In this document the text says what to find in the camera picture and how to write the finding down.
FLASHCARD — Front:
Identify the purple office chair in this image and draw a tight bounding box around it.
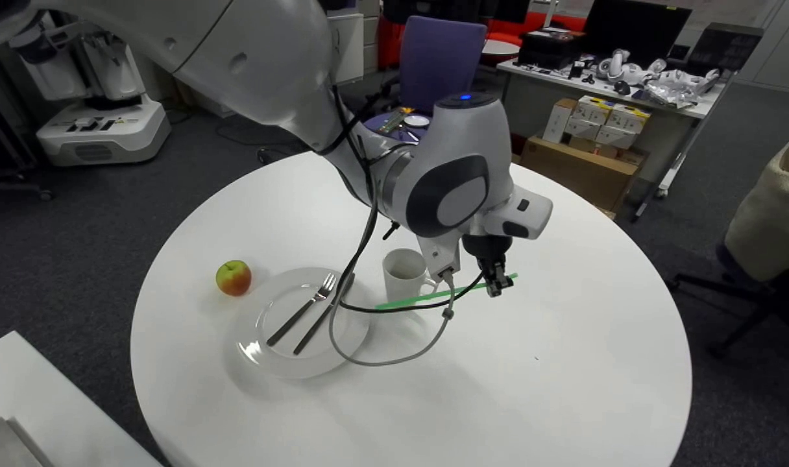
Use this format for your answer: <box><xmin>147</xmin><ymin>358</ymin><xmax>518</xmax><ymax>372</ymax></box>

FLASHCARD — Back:
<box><xmin>362</xmin><ymin>13</ymin><xmax>490</xmax><ymax>145</ymax></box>

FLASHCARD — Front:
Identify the silver knife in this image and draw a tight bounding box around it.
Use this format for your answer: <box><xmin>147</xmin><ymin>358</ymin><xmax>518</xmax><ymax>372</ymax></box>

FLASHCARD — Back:
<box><xmin>290</xmin><ymin>272</ymin><xmax>357</xmax><ymax>358</ymax></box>

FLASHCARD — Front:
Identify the white office desk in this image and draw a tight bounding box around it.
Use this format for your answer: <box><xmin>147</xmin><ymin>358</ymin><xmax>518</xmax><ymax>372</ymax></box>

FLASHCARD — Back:
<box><xmin>495</xmin><ymin>57</ymin><xmax>726</xmax><ymax>203</ymax></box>

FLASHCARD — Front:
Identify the white cabinet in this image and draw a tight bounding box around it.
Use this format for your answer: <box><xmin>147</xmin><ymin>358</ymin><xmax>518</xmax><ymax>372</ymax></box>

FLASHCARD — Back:
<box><xmin>325</xmin><ymin>9</ymin><xmax>366</xmax><ymax>85</ymax></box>

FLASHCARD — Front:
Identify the grey flat object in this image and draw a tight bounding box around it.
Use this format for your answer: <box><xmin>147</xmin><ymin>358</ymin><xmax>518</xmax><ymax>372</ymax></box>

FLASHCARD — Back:
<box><xmin>0</xmin><ymin>419</ymin><xmax>57</xmax><ymax>467</ymax></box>

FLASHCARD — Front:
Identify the red sofa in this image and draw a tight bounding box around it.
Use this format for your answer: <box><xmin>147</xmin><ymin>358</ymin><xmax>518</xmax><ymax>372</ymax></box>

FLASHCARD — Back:
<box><xmin>486</xmin><ymin>9</ymin><xmax>586</xmax><ymax>45</ymax></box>

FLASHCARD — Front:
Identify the clear glass plate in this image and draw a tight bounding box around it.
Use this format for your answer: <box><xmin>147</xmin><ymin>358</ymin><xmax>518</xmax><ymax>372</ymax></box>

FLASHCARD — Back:
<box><xmin>231</xmin><ymin>264</ymin><xmax>374</xmax><ymax>382</ymax></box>

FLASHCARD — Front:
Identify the red green apple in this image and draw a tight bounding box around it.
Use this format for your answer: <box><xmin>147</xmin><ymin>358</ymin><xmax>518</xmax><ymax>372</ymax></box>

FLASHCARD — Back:
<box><xmin>212</xmin><ymin>256</ymin><xmax>255</xmax><ymax>298</ymax></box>

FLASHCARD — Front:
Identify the brown cardboard box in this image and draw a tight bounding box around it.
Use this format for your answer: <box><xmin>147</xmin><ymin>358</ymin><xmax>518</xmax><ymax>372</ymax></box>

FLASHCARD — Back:
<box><xmin>518</xmin><ymin>136</ymin><xmax>645</xmax><ymax>216</ymax></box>

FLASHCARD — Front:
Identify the white side table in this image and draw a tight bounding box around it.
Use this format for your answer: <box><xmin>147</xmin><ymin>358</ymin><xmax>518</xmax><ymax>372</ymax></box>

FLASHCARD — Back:
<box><xmin>0</xmin><ymin>333</ymin><xmax>160</xmax><ymax>467</ymax></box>

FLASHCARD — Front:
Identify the silver fork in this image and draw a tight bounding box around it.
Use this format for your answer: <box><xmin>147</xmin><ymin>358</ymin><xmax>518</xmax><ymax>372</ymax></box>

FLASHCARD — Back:
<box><xmin>264</xmin><ymin>276</ymin><xmax>338</xmax><ymax>350</ymax></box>

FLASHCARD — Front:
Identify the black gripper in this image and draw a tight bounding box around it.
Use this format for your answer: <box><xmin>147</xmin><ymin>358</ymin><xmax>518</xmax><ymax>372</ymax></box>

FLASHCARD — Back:
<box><xmin>460</xmin><ymin>230</ymin><xmax>516</xmax><ymax>302</ymax></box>

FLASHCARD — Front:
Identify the white gadget pile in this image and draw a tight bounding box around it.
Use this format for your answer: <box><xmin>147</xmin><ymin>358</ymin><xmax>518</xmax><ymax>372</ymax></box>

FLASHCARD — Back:
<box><xmin>573</xmin><ymin>48</ymin><xmax>726</xmax><ymax>112</ymax></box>

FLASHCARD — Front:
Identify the black cable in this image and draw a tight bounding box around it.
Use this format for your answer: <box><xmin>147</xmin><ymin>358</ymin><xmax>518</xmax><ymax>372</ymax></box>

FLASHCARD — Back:
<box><xmin>318</xmin><ymin>85</ymin><xmax>487</xmax><ymax>316</ymax></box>

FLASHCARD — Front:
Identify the white yellow carton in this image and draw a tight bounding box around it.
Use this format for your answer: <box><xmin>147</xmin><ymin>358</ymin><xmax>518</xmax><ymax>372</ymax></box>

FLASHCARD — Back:
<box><xmin>542</xmin><ymin>93</ymin><xmax>614</xmax><ymax>145</ymax></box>
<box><xmin>596</xmin><ymin>101</ymin><xmax>654</xmax><ymax>153</ymax></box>

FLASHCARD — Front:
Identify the green straw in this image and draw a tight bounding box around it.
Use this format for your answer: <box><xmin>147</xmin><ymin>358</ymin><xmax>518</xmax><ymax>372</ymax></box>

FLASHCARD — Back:
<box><xmin>377</xmin><ymin>272</ymin><xmax>518</xmax><ymax>316</ymax></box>

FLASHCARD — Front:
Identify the chair with beige cover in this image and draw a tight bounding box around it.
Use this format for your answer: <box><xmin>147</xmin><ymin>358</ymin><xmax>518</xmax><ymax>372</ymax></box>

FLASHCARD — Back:
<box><xmin>669</xmin><ymin>129</ymin><xmax>789</xmax><ymax>354</ymax></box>

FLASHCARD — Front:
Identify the dark laptop screen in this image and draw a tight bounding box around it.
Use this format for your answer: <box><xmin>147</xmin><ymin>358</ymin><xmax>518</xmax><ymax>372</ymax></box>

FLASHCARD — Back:
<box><xmin>687</xmin><ymin>23</ymin><xmax>766</xmax><ymax>77</ymax></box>

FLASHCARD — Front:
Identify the black case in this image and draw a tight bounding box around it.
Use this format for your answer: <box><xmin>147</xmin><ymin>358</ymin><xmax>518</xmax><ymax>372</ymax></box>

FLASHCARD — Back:
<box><xmin>516</xmin><ymin>29</ymin><xmax>590</xmax><ymax>74</ymax></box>

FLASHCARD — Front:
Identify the black monitor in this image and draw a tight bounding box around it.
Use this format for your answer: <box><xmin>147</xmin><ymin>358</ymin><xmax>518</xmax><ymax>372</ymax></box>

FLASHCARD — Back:
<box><xmin>583</xmin><ymin>0</ymin><xmax>692</xmax><ymax>61</ymax></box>

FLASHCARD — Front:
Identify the white mug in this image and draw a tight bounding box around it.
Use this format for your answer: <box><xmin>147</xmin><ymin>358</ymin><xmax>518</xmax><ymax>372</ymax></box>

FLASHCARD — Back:
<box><xmin>381</xmin><ymin>246</ymin><xmax>439</xmax><ymax>303</ymax></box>

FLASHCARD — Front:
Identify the white machine base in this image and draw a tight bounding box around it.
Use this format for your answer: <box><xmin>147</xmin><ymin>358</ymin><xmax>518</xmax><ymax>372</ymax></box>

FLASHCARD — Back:
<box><xmin>12</xmin><ymin>11</ymin><xmax>173</xmax><ymax>170</ymax></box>

